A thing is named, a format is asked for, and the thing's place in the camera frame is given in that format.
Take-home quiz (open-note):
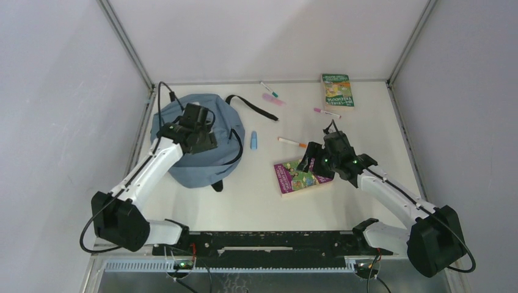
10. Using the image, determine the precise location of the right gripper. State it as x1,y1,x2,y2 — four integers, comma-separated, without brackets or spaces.
296,141,340,179

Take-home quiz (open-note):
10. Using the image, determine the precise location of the purple treehouse book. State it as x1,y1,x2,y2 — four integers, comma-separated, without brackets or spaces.
273,159,333,198

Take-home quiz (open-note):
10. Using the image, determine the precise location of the blue student backpack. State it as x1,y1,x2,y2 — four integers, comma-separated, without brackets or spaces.
150,93,280,193

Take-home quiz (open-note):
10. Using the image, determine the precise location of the green treehouse book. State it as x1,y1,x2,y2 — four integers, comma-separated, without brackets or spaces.
321,73,355,110

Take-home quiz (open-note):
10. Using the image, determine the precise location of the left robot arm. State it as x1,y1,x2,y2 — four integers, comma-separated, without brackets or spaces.
86,103,217,255

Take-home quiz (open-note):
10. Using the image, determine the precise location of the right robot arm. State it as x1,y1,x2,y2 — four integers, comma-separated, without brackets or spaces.
297,131,473,278

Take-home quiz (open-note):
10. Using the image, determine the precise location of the orange capped marker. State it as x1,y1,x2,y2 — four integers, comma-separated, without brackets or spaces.
277,137,307,148

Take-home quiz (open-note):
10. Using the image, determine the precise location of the pink capped marker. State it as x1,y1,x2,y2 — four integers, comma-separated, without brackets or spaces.
313,107,341,119

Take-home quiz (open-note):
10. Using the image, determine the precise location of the blue eraser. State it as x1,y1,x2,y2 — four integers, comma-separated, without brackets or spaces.
250,131,258,150

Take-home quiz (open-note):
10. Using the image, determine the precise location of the teal capped marker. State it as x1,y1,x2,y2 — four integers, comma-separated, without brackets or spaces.
260,81,279,98

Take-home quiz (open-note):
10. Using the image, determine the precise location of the pink eraser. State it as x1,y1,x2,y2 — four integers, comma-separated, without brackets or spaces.
262,93,285,106

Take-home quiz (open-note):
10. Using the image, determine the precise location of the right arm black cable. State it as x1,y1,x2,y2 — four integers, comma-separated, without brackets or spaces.
322,119,476,273

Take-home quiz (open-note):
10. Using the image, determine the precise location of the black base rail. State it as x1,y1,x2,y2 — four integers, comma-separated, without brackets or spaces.
151,230,392,270

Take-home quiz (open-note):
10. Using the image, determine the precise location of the aluminium frame profile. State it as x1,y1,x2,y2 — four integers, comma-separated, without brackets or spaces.
96,0,155,93

